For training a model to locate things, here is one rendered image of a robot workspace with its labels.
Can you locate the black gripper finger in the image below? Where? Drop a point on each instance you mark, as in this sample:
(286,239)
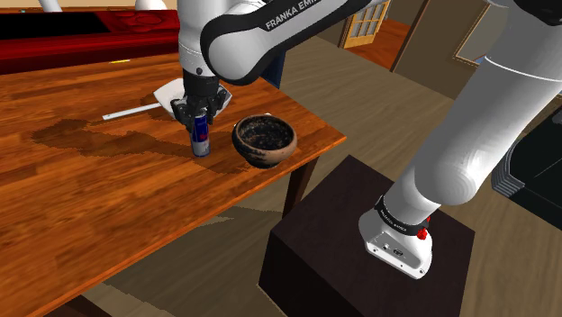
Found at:
(216,104)
(182,115)

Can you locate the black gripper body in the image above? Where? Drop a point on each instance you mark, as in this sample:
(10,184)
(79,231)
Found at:
(200,87)

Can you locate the blue and silver drink can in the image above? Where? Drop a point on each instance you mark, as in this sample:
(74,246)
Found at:
(201,141)

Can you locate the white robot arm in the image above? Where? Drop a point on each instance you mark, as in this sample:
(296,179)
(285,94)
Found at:
(465,140)

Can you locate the dark brown clay bowl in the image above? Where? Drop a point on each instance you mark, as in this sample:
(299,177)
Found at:
(263,141)

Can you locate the blue chair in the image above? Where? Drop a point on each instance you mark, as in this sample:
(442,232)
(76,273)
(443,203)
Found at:
(275,72)

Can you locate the red cabinet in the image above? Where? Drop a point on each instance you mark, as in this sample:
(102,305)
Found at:
(87,41)

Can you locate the brown wooden table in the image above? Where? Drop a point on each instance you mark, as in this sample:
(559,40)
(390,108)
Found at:
(87,189)

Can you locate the dark robot stand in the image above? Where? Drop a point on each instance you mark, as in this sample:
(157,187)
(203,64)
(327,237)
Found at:
(333,219)

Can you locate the wooden glazed door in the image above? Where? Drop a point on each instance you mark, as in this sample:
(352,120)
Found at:
(364,24)

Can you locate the black and grey appliance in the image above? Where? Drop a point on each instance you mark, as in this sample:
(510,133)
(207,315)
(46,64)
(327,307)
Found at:
(538,171)

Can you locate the wood-framed wall picture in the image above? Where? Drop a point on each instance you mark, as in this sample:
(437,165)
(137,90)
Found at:
(472,39)

